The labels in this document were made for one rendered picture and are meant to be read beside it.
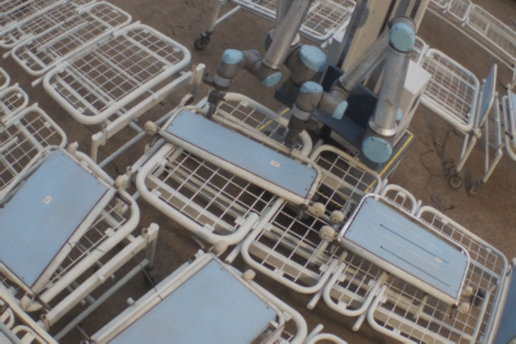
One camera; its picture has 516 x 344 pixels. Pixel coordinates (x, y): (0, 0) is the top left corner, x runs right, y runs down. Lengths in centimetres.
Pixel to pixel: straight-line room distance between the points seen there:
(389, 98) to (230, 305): 112
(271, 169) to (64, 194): 101
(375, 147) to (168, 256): 113
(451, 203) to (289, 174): 158
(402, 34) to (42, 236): 173
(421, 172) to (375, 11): 150
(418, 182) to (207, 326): 223
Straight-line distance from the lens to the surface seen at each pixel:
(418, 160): 419
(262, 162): 284
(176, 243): 310
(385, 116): 271
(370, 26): 303
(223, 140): 288
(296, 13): 272
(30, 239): 233
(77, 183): 252
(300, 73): 306
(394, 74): 258
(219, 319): 222
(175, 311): 218
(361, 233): 269
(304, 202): 275
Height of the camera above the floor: 246
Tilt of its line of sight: 43 degrees down
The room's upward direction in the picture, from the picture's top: 21 degrees clockwise
